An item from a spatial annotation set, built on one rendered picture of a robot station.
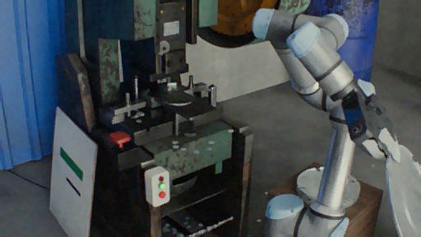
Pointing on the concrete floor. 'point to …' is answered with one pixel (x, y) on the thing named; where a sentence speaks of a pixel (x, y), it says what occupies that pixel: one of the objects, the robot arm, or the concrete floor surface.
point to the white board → (72, 176)
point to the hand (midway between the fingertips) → (393, 160)
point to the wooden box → (361, 216)
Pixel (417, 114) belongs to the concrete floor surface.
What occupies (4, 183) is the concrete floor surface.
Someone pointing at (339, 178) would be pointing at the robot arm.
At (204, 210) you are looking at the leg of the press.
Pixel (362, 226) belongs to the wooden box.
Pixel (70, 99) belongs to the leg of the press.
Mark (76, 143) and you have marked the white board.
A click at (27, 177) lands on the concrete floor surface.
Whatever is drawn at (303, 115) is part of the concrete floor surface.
